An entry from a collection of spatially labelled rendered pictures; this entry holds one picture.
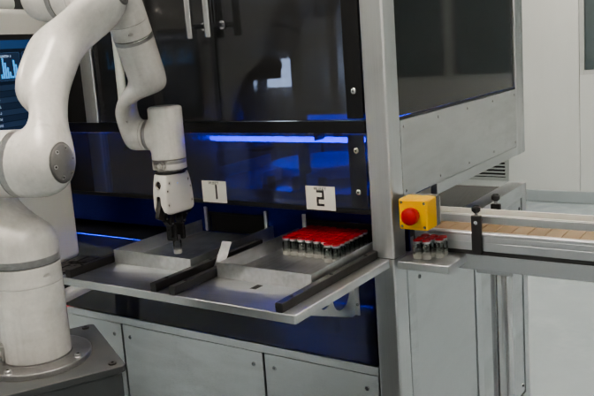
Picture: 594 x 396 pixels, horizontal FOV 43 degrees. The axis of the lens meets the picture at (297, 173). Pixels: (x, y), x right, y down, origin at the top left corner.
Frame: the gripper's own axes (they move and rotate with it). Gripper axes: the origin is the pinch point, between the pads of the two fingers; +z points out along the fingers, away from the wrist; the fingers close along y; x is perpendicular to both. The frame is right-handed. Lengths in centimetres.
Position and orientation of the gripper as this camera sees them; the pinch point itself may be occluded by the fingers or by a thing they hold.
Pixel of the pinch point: (176, 231)
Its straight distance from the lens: 193.4
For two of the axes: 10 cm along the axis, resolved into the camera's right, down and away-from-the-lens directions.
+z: 0.7, 9.9, 1.6
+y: 5.5, -1.7, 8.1
